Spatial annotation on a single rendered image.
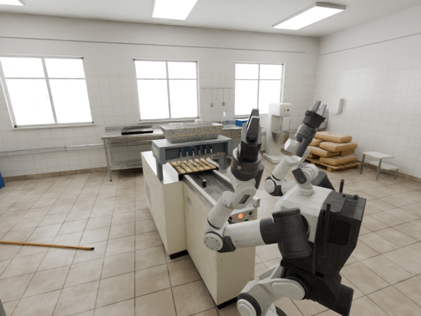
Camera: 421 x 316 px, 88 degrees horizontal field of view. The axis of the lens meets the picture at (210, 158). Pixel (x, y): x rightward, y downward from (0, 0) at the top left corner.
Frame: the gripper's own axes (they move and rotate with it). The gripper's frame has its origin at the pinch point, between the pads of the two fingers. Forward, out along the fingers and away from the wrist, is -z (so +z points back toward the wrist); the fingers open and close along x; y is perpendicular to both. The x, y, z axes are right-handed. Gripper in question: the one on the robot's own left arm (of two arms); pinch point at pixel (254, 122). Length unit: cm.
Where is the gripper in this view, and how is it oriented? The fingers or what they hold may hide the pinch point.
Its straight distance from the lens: 61.8
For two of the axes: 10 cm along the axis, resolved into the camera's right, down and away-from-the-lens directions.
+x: 1.6, -6.2, 7.7
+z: -0.6, 7.7, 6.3
